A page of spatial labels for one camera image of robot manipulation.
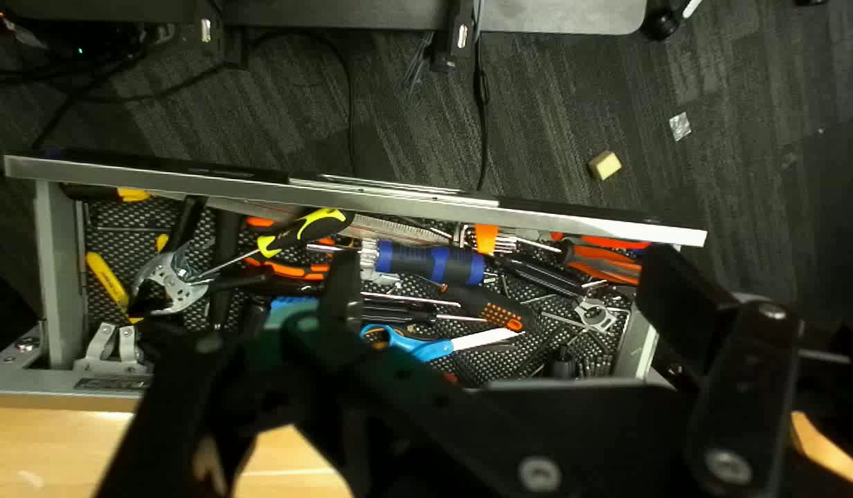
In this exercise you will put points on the orange handled pliers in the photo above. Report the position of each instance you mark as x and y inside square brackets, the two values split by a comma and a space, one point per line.
[602, 259]

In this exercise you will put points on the blue handled scissors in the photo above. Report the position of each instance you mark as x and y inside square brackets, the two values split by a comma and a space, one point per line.
[428, 349]

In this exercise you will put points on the grey metal tool drawer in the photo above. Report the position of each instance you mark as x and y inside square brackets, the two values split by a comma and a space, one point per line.
[37, 370]

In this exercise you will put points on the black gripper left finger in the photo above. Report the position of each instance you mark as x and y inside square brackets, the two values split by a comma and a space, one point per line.
[198, 421]

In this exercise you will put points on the blue black handled screwdriver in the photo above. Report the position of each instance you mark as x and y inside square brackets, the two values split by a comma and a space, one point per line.
[439, 263]

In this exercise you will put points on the small yellow foam block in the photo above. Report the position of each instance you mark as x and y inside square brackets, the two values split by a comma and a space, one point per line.
[608, 163]

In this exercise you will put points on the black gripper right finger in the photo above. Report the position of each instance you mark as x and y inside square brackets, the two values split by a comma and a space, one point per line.
[743, 361]

